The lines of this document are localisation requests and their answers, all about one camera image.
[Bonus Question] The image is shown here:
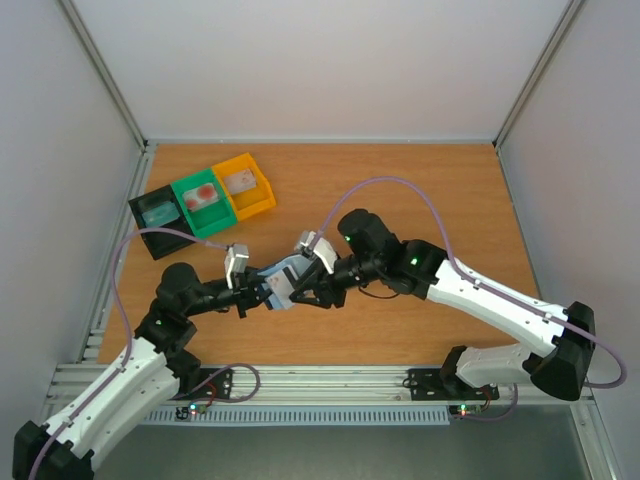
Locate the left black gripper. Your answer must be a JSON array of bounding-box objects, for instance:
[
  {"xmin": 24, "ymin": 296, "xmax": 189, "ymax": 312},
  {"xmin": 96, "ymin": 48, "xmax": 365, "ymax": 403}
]
[{"xmin": 184, "ymin": 265, "xmax": 286, "ymax": 318}]

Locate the blue card holder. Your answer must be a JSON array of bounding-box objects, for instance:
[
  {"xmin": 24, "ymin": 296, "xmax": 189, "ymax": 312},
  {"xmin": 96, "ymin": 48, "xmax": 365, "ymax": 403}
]
[{"xmin": 258, "ymin": 254, "xmax": 311, "ymax": 310}]

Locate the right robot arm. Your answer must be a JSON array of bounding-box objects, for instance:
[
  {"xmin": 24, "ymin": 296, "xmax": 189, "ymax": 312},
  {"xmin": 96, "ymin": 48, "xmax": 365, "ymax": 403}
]
[{"xmin": 290, "ymin": 209, "xmax": 595, "ymax": 401}]

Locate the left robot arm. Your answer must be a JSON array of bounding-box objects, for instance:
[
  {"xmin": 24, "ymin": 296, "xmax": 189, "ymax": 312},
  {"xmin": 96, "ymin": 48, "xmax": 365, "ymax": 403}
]
[{"xmin": 12, "ymin": 263, "xmax": 268, "ymax": 479}]

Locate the red white card in bin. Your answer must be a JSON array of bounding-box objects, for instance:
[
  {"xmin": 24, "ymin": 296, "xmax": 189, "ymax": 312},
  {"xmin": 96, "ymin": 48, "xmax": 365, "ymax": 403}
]
[{"xmin": 182, "ymin": 182, "xmax": 219, "ymax": 212}]

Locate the card in yellow bin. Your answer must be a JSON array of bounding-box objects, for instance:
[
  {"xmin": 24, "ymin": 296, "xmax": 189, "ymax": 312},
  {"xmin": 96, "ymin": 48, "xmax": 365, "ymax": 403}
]
[{"xmin": 223, "ymin": 169, "xmax": 257, "ymax": 195}]

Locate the teal card in black bin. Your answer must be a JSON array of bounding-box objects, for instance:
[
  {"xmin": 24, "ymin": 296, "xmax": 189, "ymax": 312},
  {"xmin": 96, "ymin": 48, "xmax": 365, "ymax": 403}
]
[{"xmin": 141, "ymin": 202, "xmax": 180, "ymax": 228}]

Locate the yellow plastic bin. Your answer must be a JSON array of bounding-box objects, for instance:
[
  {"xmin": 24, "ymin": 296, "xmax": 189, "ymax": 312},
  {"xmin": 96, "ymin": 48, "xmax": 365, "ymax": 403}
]
[{"xmin": 212, "ymin": 153, "xmax": 277, "ymax": 222}]

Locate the green plastic bin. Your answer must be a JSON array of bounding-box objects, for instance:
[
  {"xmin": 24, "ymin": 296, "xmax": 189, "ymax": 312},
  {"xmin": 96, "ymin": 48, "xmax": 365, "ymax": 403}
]
[{"xmin": 170, "ymin": 168, "xmax": 237, "ymax": 238}]

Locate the black plastic bin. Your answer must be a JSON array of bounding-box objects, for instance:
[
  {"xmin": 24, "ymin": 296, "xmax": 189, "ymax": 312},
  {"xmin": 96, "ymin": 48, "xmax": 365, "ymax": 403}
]
[{"xmin": 128, "ymin": 185, "xmax": 194, "ymax": 260}]

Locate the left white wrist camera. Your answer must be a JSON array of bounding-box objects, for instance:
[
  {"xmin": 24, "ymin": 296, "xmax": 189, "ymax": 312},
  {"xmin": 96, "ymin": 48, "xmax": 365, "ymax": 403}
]
[{"xmin": 224, "ymin": 243, "xmax": 249, "ymax": 289}]

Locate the aluminium front rail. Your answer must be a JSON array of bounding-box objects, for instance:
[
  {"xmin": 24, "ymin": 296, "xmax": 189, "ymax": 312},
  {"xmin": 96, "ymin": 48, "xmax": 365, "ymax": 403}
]
[{"xmin": 44, "ymin": 363, "xmax": 578, "ymax": 409}]

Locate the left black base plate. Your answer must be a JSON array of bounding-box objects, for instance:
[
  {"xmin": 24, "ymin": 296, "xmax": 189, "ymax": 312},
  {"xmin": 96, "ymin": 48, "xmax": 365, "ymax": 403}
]
[{"xmin": 172, "ymin": 368, "xmax": 234, "ymax": 401}]

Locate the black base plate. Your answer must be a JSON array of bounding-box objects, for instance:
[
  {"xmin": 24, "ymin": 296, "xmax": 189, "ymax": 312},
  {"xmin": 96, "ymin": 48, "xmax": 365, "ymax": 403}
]
[
  {"xmin": 172, "ymin": 368, "xmax": 234, "ymax": 401},
  {"xmin": 402, "ymin": 368, "xmax": 500, "ymax": 402}
]

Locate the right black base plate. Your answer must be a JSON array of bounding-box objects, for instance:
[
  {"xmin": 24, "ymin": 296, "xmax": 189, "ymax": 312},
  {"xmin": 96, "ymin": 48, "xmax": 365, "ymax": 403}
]
[{"xmin": 402, "ymin": 368, "xmax": 500, "ymax": 402}]

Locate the grey slotted cable duct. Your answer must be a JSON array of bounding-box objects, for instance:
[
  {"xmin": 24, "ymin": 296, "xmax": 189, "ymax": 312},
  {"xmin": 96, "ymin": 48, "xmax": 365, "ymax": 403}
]
[{"xmin": 142, "ymin": 405, "xmax": 450, "ymax": 428}]

